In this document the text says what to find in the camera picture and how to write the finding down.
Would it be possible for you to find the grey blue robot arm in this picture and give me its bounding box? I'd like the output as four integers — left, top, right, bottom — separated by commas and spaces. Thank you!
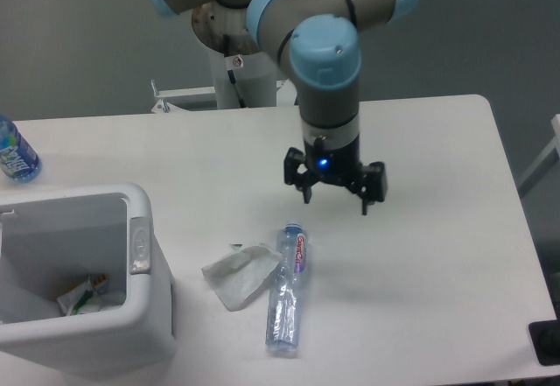
152, 0, 418, 207

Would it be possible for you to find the black object at table edge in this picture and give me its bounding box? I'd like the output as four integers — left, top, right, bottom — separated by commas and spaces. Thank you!
528, 319, 559, 367

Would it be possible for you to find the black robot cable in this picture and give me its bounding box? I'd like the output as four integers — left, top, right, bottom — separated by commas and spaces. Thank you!
222, 33, 247, 109

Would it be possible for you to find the blue labelled water bottle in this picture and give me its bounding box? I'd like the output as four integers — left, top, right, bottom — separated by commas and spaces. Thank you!
1, 116, 42, 183

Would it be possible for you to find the white paper wrapper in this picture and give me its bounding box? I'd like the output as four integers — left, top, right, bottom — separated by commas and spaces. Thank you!
201, 242, 282, 312

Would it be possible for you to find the white frame at right edge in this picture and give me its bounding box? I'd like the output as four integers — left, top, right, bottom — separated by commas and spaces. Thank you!
517, 114, 559, 199

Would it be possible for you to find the crushed clear plastic bottle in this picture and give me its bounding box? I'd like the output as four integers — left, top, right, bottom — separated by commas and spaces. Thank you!
265, 221, 308, 354

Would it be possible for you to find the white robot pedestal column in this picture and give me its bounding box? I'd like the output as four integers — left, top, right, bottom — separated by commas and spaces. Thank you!
191, 2, 281, 109

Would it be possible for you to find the white trash can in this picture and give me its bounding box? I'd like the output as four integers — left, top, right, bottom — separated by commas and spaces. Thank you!
1, 184, 176, 375

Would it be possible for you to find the green white wrapper in bin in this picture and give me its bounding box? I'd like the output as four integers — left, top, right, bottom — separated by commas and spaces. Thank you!
56, 273, 109, 316

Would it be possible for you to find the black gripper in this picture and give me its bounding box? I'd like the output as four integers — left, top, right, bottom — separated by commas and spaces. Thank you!
283, 136, 387, 215

